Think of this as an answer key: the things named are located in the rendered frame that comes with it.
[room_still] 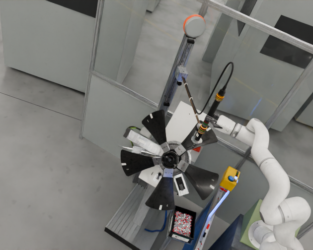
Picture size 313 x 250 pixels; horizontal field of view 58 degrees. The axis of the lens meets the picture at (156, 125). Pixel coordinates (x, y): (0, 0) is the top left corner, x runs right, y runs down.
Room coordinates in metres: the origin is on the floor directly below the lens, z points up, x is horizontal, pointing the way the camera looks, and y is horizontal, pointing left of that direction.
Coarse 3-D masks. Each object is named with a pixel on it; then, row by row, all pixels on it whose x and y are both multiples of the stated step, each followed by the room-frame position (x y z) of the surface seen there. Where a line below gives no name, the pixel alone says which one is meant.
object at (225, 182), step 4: (228, 168) 1.63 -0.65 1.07; (232, 168) 1.65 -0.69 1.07; (228, 172) 1.59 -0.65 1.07; (232, 172) 1.61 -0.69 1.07; (236, 172) 1.63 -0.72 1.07; (224, 176) 1.56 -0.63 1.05; (228, 176) 1.55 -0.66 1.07; (232, 176) 1.57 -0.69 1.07; (224, 180) 1.51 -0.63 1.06; (228, 180) 1.51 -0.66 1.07; (236, 180) 1.54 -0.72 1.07; (220, 184) 1.51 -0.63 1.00; (224, 184) 1.51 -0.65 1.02; (228, 184) 1.50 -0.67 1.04; (232, 184) 1.50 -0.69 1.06; (228, 188) 1.50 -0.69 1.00; (232, 188) 1.49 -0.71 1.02
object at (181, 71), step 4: (176, 68) 1.97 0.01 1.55; (180, 68) 1.95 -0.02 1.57; (184, 68) 1.98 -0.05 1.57; (176, 72) 1.95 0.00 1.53; (180, 72) 1.90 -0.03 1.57; (184, 72) 1.92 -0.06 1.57; (176, 76) 1.92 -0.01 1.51; (180, 76) 1.90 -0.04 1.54; (184, 76) 1.91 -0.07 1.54; (180, 80) 1.90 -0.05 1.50
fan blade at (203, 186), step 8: (192, 168) 1.38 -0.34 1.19; (200, 168) 1.41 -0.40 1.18; (192, 176) 1.32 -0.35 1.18; (200, 176) 1.34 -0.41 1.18; (208, 176) 1.37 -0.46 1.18; (216, 176) 1.39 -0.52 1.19; (192, 184) 1.27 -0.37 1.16; (200, 184) 1.29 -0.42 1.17; (208, 184) 1.31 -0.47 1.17; (216, 184) 1.34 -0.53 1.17; (200, 192) 1.24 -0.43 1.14; (208, 192) 1.26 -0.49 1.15
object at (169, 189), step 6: (162, 180) 1.27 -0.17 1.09; (168, 180) 1.30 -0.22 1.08; (156, 186) 1.22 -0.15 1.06; (162, 186) 1.24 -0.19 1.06; (168, 186) 1.28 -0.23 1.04; (156, 192) 1.20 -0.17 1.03; (162, 192) 1.22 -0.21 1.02; (168, 192) 1.25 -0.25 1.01; (150, 198) 1.16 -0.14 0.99; (156, 198) 1.18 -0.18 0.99; (162, 198) 1.20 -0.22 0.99; (168, 198) 1.22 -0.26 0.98; (150, 204) 1.14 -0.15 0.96; (156, 204) 1.16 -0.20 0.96; (162, 204) 1.18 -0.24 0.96; (168, 204) 1.20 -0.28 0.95; (174, 204) 1.22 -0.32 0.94
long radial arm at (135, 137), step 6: (132, 132) 1.56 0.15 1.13; (138, 132) 1.64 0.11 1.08; (132, 138) 1.53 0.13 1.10; (138, 138) 1.54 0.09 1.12; (144, 138) 1.54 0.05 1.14; (138, 144) 1.51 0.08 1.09; (144, 144) 1.51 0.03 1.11; (150, 144) 1.52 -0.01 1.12; (156, 144) 1.53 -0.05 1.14; (150, 150) 1.49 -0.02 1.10; (156, 150) 1.49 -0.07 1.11
